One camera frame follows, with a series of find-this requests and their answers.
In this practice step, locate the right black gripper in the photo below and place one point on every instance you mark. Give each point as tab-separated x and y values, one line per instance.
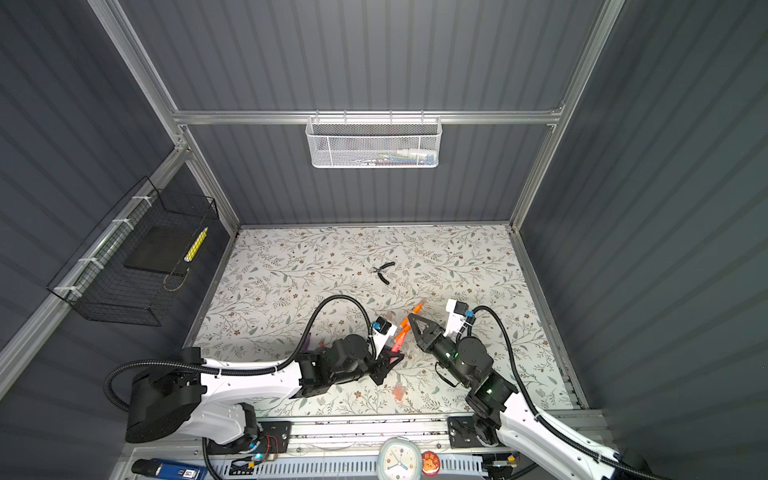
430	339

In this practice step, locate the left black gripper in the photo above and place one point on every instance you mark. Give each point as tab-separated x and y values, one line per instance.
385	366

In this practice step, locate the translucent pink cap front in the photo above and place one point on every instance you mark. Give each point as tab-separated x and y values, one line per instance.
399	391

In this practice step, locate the pink highlighter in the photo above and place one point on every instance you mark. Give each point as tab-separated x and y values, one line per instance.
399	341

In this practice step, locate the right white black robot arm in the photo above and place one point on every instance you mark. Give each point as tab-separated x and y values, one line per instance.
502	413

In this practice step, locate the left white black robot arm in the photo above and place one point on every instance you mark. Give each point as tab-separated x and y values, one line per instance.
212	399

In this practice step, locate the white analog clock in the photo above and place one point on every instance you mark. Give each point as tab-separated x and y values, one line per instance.
399	459

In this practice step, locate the red round badge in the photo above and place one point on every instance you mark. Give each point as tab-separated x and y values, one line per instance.
431	464

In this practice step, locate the yellow highlighter in basket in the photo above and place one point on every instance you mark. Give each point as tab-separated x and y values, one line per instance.
195	246

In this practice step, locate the blue black device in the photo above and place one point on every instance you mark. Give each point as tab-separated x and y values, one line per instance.
166	469

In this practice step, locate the black pad in basket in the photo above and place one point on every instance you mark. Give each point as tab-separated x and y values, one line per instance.
161	251

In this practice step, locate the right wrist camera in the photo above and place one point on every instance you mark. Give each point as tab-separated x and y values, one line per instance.
459	317

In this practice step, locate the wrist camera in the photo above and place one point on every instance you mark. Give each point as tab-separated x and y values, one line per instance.
383	331
459	317

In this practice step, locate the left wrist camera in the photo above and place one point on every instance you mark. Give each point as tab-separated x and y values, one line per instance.
383	331

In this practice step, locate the black handled pliers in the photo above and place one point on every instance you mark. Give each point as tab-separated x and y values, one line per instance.
379	271

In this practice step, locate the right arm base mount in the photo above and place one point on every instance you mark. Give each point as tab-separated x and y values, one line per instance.
471	432

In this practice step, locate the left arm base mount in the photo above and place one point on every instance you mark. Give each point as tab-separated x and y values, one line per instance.
273	437

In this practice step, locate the white wire mesh basket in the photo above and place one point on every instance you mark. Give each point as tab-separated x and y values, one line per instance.
387	145

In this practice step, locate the black wire mesh basket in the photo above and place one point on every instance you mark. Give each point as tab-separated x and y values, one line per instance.
133	271

